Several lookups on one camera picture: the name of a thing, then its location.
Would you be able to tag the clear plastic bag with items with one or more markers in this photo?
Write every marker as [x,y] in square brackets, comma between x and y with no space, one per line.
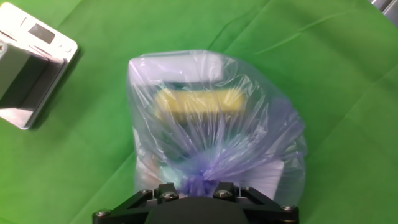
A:
[211,124]

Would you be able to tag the green cloth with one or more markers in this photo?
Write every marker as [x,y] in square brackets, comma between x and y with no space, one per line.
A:
[342,124]

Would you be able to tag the grey box red button rear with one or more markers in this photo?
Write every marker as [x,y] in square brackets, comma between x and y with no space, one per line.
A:
[43,34]

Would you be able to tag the white box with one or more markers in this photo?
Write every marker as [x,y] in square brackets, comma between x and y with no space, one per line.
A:
[174,70]

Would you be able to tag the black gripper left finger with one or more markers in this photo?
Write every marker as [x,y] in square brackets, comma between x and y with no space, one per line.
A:
[133,208]

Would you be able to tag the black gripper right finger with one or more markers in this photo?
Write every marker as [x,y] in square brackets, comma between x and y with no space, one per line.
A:
[264,208]

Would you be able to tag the yellow sponge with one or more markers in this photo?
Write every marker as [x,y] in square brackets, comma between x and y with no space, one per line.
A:
[199,104]

